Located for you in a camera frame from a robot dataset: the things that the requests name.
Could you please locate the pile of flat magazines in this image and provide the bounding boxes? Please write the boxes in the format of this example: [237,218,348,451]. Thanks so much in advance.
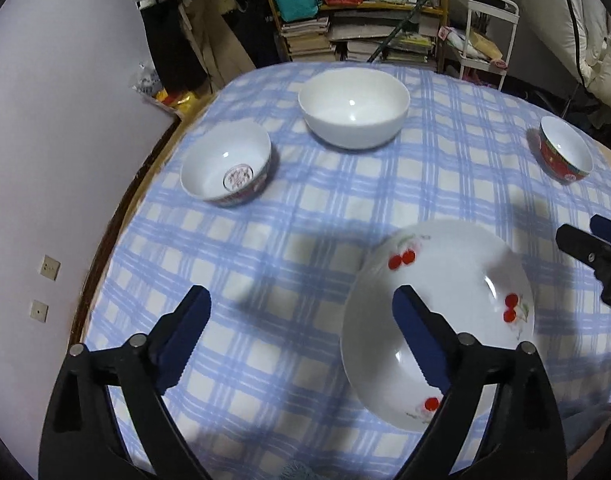
[330,12,436,66]

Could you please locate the plain white bowl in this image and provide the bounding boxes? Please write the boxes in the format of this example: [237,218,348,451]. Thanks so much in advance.
[298,67,411,150]

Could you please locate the beige hanging coat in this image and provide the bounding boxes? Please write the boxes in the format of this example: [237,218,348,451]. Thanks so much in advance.
[178,0,256,93]

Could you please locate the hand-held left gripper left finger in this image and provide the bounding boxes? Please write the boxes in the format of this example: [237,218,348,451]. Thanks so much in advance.
[38,285,212,480]

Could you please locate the wooden shelf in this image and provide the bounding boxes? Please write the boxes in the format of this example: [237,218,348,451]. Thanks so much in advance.
[256,0,449,73]

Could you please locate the large red patterned bowl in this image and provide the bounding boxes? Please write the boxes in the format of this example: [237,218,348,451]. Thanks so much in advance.
[539,116,595,184]

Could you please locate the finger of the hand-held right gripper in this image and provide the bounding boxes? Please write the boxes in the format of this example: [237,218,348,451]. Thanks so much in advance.
[556,224,611,281]
[589,214,611,251]

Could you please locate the wooden bed frame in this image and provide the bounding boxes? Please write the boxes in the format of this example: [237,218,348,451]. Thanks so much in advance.
[68,117,184,343]

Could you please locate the yellow packet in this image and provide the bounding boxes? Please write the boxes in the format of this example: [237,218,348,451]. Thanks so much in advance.
[468,30,503,61]

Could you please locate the white bowl with floral pattern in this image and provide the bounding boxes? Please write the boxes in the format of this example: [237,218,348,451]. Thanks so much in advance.
[180,120,272,208]

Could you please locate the plastic bag with yellow packets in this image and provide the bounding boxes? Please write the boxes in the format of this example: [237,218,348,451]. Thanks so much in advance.
[133,62,201,121]

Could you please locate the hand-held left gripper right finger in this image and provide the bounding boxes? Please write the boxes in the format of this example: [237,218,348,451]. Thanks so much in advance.
[391,285,569,480]

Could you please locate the stack of old books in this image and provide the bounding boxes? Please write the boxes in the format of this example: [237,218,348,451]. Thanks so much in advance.
[280,16,336,63]

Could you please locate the blue plaid sheet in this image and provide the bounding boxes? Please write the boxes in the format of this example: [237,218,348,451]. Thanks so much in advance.
[80,62,611,480]

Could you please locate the black hanging garment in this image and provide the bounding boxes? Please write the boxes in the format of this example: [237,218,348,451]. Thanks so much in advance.
[138,0,209,91]
[220,0,286,68]

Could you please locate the black pole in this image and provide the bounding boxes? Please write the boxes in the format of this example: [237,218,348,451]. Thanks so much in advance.
[368,0,466,63]

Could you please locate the deep cherry print plate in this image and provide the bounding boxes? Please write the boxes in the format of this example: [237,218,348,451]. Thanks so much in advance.
[340,219,536,432]

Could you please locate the white recliner chair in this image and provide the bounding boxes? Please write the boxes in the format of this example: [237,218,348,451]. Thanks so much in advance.
[505,0,611,126]

